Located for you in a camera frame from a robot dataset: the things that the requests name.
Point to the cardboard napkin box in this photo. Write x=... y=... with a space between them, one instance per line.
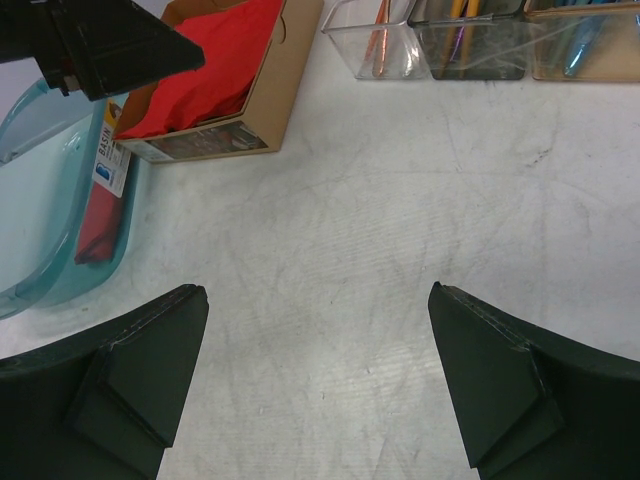
x=261 y=124

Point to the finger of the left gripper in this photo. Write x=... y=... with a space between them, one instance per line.
x=114 y=47

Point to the teal plastic basin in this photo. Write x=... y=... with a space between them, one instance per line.
x=49 y=143

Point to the red napkin stack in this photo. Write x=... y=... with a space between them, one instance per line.
x=234 y=36

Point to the clear utensil organizer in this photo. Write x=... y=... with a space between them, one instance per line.
x=511 y=39

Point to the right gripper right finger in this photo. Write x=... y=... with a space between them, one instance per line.
x=530 y=403

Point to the blue plastic knife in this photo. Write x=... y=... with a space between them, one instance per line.
x=591 y=36

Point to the yellow plastic spoon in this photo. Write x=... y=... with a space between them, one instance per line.
x=464 y=45

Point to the purple iridescent fork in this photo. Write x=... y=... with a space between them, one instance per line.
x=453 y=36

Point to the copper metallic spoon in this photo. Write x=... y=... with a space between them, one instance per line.
x=376 y=50

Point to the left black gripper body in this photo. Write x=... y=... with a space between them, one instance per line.
x=29 y=31

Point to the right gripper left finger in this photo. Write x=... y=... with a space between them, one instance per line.
x=104 y=403

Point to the rolled red napkin bundle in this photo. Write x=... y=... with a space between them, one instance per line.
x=102 y=218

